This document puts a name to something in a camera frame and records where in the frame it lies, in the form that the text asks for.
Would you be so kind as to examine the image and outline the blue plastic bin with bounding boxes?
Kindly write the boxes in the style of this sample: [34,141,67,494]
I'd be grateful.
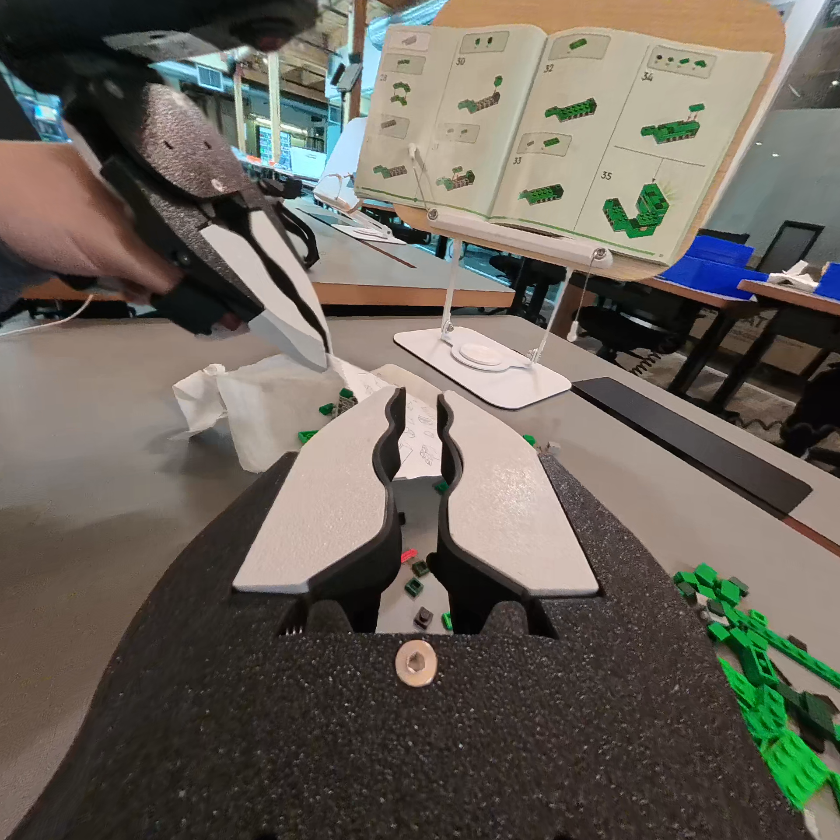
[656,235,756,303]

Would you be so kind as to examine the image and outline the pile of green building bricks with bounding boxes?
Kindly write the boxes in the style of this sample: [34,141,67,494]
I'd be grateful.
[672,562,840,815]

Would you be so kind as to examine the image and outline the black office chair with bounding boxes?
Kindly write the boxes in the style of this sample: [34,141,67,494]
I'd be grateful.
[577,305,664,363]

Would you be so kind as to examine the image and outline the black desk panel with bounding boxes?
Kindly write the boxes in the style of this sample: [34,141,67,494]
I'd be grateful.
[571,377,815,521]

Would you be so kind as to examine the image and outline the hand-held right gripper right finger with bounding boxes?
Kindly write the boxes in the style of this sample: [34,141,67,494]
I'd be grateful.
[436,391,601,635]

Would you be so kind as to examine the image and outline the white cable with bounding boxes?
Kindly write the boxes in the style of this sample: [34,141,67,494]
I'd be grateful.
[0,295,94,339]

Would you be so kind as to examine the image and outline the brown side desk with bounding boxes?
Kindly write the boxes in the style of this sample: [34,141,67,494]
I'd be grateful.
[646,262,840,421]

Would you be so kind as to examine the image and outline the wood-edged desk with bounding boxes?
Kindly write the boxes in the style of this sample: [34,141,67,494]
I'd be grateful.
[282,197,516,309]

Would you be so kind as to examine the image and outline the white book stand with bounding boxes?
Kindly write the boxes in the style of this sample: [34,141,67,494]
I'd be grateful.
[314,115,408,247]
[354,0,788,411]

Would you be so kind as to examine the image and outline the white printed paper bag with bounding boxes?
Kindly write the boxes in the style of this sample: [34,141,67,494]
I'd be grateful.
[172,353,460,481]

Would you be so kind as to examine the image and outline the grey desk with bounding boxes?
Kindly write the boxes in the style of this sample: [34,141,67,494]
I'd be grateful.
[0,314,840,840]

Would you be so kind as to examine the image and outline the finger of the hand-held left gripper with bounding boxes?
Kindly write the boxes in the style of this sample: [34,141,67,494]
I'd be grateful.
[199,220,328,373]
[238,207,331,357]

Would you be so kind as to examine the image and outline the person's left hand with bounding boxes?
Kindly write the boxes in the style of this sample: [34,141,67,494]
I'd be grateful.
[0,140,183,299]

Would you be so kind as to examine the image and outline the open instruction booklet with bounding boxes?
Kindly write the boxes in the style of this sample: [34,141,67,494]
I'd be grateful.
[354,26,775,266]

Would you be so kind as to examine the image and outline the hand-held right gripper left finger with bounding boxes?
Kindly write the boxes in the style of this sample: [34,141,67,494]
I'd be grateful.
[233,387,406,635]

